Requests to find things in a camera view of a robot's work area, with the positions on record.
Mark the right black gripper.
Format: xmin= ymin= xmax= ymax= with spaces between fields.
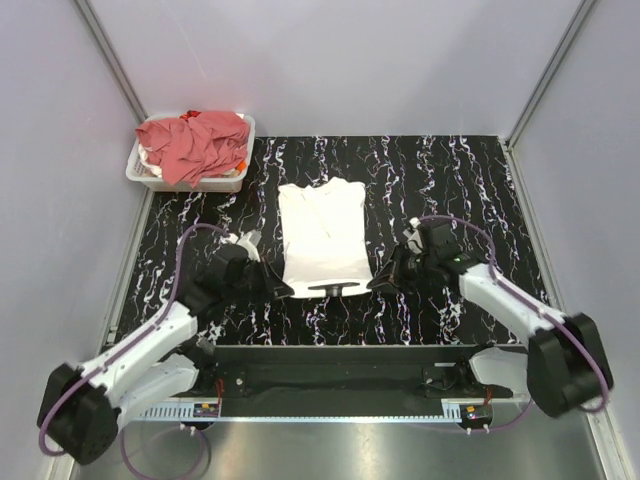
xmin=367 ymin=243 xmax=437 ymax=295

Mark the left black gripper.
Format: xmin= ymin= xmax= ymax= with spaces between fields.
xmin=225 ymin=255 xmax=293 ymax=306

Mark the white t-shirt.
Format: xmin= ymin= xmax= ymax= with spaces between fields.
xmin=278 ymin=178 xmax=372 ymax=299

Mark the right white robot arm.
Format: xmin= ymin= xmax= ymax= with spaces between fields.
xmin=368 ymin=215 xmax=614 ymax=418

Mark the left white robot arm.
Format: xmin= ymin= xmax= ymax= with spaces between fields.
xmin=36 ymin=230 xmax=293 ymax=465

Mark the white plastic laundry basket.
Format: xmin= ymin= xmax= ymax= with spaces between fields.
xmin=125 ymin=112 xmax=256 ymax=194

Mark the black marbled table mat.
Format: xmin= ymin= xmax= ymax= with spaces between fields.
xmin=111 ymin=135 xmax=547 ymax=346

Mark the pink crumpled t-shirt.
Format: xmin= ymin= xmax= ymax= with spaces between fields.
xmin=135 ymin=110 xmax=249 ymax=187

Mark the white garment in basket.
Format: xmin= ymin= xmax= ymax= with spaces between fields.
xmin=137 ymin=144 xmax=162 ymax=178

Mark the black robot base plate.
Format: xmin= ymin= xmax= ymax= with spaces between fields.
xmin=190 ymin=345 xmax=512 ymax=398

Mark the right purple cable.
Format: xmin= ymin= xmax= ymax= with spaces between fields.
xmin=414 ymin=214 xmax=614 ymax=434

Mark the purple cable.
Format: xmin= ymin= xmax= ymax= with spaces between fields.
xmin=414 ymin=214 xmax=614 ymax=434
xmin=38 ymin=223 xmax=241 ymax=476

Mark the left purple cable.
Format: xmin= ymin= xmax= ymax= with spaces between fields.
xmin=38 ymin=223 xmax=241 ymax=476

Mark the grey slotted cable duct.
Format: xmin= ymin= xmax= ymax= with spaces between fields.
xmin=135 ymin=401 xmax=462 ymax=424

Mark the left aluminium frame post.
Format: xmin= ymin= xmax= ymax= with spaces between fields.
xmin=72 ymin=0 xmax=147 ymax=122

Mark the aluminium frame post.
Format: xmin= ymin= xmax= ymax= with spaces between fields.
xmin=72 ymin=0 xmax=147 ymax=122
xmin=504 ymin=0 xmax=600 ymax=150

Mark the right aluminium frame post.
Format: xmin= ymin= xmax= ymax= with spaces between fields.
xmin=504 ymin=0 xmax=600 ymax=150

